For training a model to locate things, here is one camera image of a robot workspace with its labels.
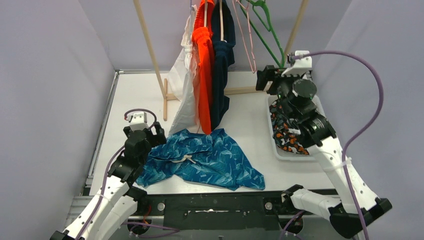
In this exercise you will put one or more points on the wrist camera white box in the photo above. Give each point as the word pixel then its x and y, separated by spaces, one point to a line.
pixel 298 64
pixel 138 121

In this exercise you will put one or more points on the blue patterned shorts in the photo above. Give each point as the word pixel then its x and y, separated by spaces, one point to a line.
pixel 212 159

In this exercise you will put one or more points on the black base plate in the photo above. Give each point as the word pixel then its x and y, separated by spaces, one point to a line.
pixel 216 211

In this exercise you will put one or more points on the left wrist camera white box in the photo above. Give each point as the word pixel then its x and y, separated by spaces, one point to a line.
pixel 138 121

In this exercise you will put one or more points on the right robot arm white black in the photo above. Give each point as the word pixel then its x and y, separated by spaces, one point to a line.
pixel 357 206

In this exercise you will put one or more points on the camouflage orange grey shorts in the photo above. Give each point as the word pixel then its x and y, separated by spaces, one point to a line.
pixel 283 139

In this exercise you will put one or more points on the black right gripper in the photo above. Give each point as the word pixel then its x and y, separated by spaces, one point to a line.
pixel 268 74

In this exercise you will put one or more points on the clear plastic basket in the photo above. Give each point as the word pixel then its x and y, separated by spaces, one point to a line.
pixel 280 154

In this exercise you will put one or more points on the wooden hanger of orange shorts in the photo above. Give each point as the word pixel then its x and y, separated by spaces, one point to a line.
pixel 205 13

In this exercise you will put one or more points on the green hanger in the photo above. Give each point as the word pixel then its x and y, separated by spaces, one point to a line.
pixel 259 17

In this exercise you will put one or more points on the navy blue shorts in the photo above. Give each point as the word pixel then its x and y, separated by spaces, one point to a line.
pixel 223 58

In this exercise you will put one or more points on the wooden clothes rack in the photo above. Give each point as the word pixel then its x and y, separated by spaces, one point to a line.
pixel 163 83

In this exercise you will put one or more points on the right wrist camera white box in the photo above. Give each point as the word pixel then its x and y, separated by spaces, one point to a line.
pixel 298 64

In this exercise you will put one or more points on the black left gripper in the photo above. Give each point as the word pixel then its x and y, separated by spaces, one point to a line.
pixel 142 133

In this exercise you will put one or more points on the white shorts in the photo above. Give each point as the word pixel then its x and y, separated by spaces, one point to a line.
pixel 181 78

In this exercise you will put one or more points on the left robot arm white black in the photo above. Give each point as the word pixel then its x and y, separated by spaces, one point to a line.
pixel 117 198

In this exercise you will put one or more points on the wooden hanger of navy shorts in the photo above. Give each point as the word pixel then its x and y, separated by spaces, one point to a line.
pixel 221 21

